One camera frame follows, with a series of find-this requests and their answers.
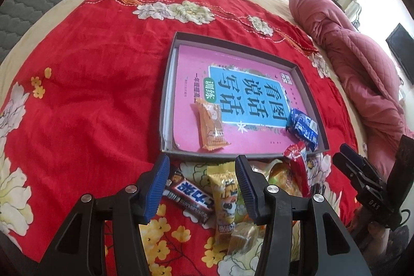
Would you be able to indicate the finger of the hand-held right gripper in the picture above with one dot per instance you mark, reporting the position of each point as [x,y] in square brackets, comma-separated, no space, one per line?
[348,150]
[343,166]

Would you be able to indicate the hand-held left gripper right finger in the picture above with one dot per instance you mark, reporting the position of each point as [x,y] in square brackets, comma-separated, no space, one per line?
[246,188]

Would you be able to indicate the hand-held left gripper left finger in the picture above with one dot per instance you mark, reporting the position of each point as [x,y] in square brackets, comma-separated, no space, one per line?
[158,188]

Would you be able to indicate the green snack packet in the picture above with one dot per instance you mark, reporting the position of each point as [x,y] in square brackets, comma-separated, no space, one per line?
[241,208]

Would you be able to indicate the yellow snack packet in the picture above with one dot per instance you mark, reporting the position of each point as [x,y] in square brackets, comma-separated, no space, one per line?
[223,198]

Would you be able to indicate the dark chocolate bar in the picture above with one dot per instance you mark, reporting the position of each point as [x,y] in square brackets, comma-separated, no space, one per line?
[190,195]

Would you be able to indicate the red snack packet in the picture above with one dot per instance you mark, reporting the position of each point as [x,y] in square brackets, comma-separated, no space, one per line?
[297,159]

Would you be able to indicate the grey shallow cardboard box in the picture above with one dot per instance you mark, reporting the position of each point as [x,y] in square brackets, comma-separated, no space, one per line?
[226,48]

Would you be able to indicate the person's right hand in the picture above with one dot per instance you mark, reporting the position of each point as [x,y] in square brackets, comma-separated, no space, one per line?
[380,234]

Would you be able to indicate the clear orange-trimmed snack packet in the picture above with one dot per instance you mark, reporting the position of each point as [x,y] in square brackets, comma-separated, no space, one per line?
[286,180]

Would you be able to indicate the dark floral clothing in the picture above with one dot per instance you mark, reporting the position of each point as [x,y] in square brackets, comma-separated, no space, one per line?
[401,240]

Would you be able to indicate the blue snack packet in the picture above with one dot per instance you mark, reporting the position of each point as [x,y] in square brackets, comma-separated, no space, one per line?
[302,127]

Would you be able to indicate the orange snack packet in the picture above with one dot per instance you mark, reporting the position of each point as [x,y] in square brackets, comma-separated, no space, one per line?
[212,127]

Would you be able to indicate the pink quilt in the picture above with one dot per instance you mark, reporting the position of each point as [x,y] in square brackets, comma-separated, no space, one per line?
[355,69]

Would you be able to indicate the pink book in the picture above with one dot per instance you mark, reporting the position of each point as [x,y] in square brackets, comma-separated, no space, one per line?
[194,85]

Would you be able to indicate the black television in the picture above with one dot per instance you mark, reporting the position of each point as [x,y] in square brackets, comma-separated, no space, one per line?
[402,49]

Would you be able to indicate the red floral blanket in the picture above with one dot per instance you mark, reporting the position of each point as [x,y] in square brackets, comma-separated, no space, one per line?
[97,85]

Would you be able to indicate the metal rack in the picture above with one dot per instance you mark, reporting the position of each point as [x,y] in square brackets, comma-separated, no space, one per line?
[354,9]

